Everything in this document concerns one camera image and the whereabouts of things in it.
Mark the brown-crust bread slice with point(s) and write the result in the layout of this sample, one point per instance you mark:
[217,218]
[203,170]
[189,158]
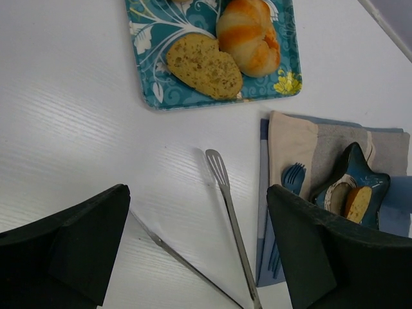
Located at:
[357,203]

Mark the oval tan bread slice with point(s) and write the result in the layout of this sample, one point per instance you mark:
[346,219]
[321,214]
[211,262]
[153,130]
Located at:
[197,61]

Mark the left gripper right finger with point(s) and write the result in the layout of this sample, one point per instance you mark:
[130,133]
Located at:
[331,262]

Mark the aluminium table edge rail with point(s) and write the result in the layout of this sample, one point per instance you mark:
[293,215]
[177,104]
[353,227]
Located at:
[394,17]

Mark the blue beige cloth placemat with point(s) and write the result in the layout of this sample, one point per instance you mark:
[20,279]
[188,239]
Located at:
[317,144]

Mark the teal floral serving tray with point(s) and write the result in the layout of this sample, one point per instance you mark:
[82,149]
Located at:
[156,25]

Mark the orange striped twisted roll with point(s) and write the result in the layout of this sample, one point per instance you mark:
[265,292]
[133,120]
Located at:
[245,30]

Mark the metal serving tongs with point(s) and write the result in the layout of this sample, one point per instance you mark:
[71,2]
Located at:
[217,166]

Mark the blue star-shaped plate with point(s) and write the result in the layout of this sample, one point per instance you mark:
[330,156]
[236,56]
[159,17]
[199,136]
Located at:
[352,169]

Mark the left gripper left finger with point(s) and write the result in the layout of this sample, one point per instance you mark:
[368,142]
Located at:
[65,260]

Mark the blue plastic fork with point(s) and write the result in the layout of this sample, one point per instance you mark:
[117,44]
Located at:
[292,179]

